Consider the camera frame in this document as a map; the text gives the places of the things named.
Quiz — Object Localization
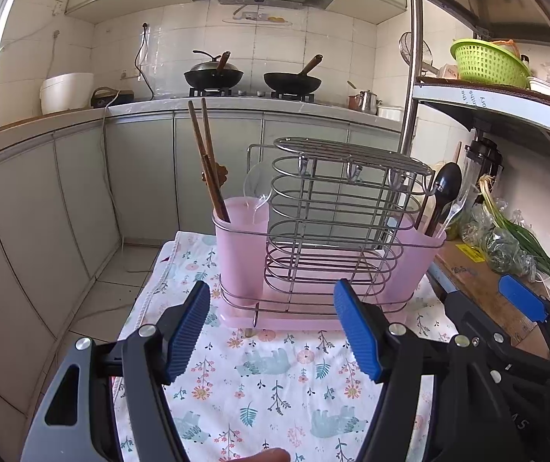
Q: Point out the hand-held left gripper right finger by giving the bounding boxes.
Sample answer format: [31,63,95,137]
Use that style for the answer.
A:
[333,278,538,462]

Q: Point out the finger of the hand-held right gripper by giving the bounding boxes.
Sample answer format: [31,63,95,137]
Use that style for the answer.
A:
[442,290,518,363]
[498,274,550,347]

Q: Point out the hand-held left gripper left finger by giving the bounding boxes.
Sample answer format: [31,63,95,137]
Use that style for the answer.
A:
[20,280,211,462]

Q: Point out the pink wire utensil holder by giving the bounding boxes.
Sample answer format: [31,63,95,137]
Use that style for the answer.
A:
[211,137,449,332]

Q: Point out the clear plastic fork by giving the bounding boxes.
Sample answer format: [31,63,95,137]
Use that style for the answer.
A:
[438,187,470,242]

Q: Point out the black plastic spoon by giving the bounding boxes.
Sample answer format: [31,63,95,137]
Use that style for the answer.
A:
[423,162,463,238]

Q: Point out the clear plastic spoon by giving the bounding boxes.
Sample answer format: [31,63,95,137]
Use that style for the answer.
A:
[243,161,276,226]

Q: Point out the person's left hand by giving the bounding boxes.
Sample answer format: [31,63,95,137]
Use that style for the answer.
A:
[233,447,291,462]

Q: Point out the green onions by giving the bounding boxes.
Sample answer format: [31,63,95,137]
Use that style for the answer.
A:
[477,174,550,281]

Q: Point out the floral printed cloth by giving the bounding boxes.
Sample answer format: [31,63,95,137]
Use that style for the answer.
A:
[111,231,459,462]

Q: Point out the black blender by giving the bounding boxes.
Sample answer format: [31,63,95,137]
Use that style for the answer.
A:
[464,137,505,192]

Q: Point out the grey kitchen base cabinets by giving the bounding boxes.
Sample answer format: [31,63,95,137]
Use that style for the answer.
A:
[0,108,417,424]

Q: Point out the steel kettle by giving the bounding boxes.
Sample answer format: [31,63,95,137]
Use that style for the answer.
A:
[359,89,382,115]

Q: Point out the green plastic basket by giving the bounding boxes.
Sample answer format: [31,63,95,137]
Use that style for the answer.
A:
[450,39,532,89]

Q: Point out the gas stove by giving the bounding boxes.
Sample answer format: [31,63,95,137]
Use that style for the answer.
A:
[187,87,317,103]

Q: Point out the black wok with lid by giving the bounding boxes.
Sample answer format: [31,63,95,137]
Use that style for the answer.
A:
[183,50,245,91]

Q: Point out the metal skimmer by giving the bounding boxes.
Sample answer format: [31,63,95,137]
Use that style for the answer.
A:
[399,32,435,76]

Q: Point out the white rice cooker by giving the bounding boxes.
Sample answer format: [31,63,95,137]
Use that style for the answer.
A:
[39,72,95,116]

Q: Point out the black power cable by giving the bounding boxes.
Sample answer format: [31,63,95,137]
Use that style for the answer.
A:
[134,22,156,102]

